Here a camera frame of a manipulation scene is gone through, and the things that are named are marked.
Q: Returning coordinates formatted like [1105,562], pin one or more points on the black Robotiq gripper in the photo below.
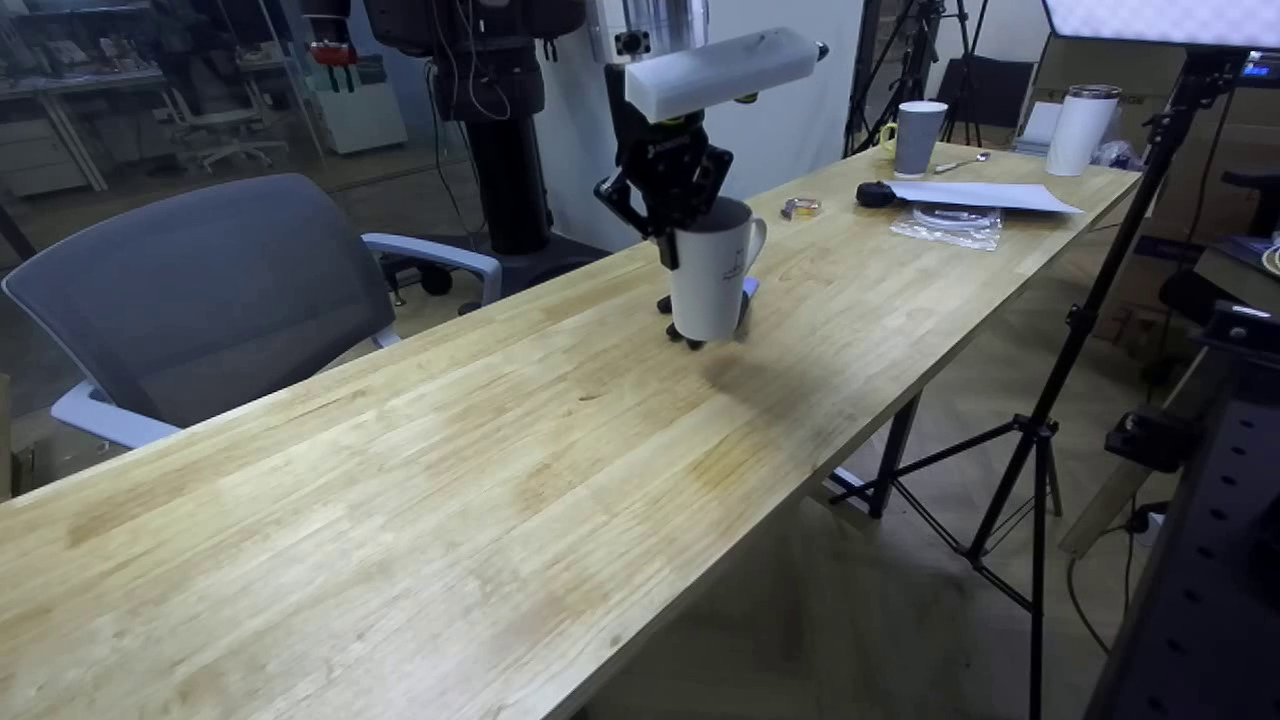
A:
[662,152]

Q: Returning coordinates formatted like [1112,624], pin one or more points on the white ceramic mug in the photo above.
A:
[705,284]

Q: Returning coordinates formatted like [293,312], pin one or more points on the white partition screen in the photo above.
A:
[801,147]

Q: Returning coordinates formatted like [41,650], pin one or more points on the black computer mouse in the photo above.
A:
[872,195]

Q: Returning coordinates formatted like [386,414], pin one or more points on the grey cup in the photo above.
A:
[919,141]

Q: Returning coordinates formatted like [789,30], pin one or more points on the clear plastic bag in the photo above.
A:
[949,231]

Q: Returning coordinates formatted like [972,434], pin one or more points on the white paper stack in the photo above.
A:
[986,196]

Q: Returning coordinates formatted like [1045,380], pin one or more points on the black background chair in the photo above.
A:
[986,89]

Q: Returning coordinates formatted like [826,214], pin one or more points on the black table leg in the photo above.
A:
[894,456]

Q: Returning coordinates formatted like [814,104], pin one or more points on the white tumbler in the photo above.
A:
[1079,135]

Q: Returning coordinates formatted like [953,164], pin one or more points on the black light tripod stand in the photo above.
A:
[1095,300]

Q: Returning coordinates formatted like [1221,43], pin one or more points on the grey office chair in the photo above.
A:
[200,293]

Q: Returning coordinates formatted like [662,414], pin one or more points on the white LED light panel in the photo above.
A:
[1175,19]

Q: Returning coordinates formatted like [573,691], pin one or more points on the black clamp block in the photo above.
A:
[1148,442]

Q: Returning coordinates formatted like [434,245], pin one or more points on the black perforated breadboard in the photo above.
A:
[1206,586]

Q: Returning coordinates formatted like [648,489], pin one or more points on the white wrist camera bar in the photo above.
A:
[721,70]

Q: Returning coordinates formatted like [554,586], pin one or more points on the black pedestal column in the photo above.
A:
[506,174]

